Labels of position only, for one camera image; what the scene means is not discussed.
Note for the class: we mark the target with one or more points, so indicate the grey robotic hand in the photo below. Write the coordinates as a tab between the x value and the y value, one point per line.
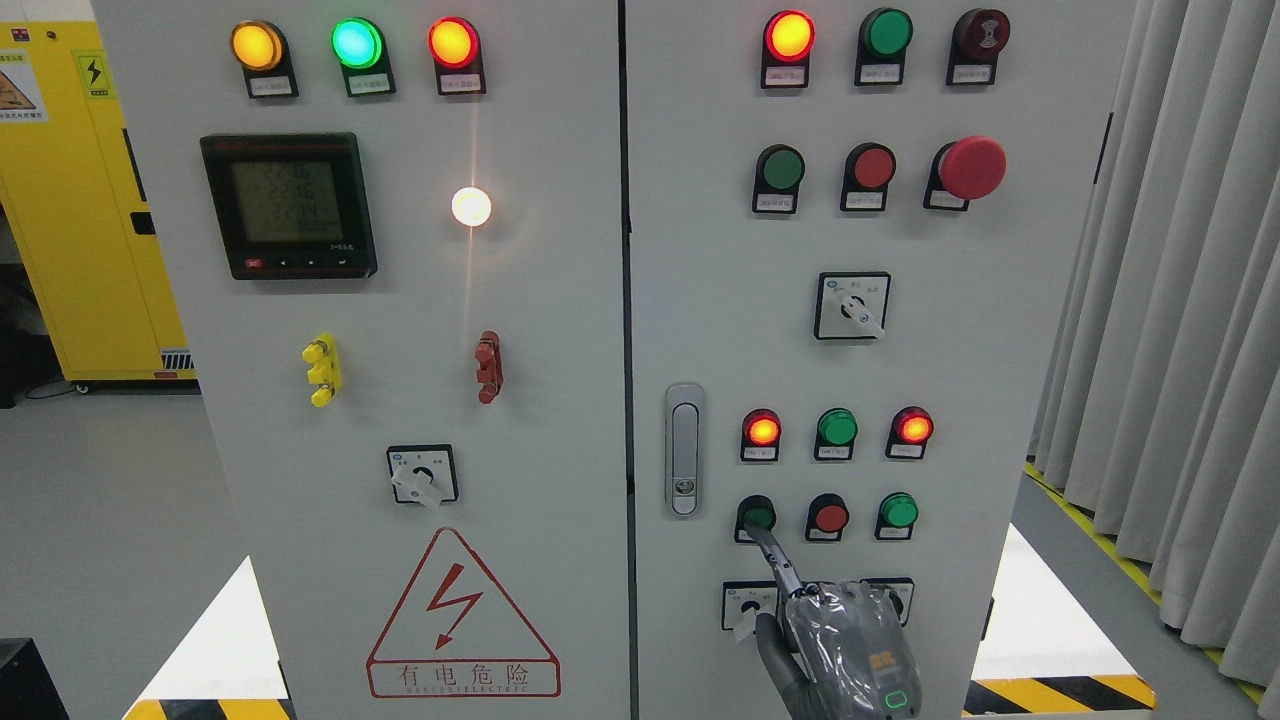
834	650

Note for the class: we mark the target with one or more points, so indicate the green start button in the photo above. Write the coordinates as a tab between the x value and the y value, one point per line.
753	511

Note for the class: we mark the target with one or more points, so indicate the lower red push button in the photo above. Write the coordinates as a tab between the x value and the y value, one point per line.
826	518

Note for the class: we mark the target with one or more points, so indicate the red push button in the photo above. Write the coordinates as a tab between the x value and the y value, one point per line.
826	518
868	171

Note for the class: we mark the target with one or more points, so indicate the lower right green push button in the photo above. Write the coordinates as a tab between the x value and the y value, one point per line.
896	517

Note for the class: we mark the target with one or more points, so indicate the green push button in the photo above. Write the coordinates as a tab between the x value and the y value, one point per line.
779	171
896	517

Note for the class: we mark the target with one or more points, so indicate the upper red push button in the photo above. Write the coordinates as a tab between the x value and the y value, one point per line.
868	171

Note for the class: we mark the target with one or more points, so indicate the upper green push button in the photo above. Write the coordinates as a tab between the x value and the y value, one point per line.
779	171

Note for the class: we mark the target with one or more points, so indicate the red mushroom emergency stop button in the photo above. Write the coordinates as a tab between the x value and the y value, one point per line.
964	171

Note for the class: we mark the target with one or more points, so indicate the lower green indicator lamp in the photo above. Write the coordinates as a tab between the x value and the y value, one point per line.
835	434

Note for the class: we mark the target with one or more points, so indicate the green indicator lamp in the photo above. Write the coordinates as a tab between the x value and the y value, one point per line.
883	38
835	434
361	49

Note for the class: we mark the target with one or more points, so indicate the lower right red indicator lamp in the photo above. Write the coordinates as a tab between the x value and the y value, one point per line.
910	430

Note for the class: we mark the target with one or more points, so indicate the red indicator lamp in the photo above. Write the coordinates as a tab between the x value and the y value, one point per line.
787	42
761	432
910	430
457	55

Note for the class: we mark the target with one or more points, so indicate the lower left red indicator lamp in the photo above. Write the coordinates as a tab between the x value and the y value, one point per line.
761	432

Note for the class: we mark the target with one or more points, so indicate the red high voltage warning sticker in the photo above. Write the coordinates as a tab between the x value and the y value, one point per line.
456	633

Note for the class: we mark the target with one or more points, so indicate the grey curtain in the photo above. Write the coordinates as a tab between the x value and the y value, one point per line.
1160	413

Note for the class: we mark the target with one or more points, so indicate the red terminal block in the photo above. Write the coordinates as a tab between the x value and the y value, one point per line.
489	373

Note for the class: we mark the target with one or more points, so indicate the grey electrical control cabinet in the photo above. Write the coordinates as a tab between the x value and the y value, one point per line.
618	141

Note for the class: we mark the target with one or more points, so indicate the white lit indicator lamp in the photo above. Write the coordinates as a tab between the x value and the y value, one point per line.
471	206

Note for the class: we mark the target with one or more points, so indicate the yellow terminal block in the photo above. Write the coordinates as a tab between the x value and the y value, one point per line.
321	355

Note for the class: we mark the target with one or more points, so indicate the green indicator lamp top right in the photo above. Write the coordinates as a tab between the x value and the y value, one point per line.
883	38

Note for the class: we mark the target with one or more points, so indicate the red indicator lamp top right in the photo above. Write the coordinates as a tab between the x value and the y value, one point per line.
787	42

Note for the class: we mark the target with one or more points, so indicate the dark red buzzer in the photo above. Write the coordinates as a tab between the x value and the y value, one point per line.
979	37

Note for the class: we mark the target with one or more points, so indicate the black digital power meter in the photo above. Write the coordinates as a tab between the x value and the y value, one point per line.
291	205

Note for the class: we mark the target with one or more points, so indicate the red indicator lamp top left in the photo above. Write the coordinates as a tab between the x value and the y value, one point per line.
457	55

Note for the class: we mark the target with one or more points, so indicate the green indicator lamp top left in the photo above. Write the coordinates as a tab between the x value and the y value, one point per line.
361	49

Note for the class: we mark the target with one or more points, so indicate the black box bottom left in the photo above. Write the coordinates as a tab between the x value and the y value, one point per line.
27	691

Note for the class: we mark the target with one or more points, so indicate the yellow indicator lamp top left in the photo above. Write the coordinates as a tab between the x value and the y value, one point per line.
265	58

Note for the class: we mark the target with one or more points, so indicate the yellow safety cabinet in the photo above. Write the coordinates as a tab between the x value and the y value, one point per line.
78	211

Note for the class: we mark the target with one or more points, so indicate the black knob selector switch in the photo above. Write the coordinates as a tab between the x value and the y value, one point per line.
900	590

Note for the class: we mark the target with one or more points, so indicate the lower white selector switch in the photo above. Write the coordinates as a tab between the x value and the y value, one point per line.
742	601

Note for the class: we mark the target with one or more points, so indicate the silver door latch handle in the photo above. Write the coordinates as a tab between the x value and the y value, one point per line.
684	402

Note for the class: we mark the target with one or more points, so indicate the upper right white selector switch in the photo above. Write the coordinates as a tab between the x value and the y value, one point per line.
850	306

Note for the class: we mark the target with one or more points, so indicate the left door white selector switch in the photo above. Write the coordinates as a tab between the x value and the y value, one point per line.
423	474

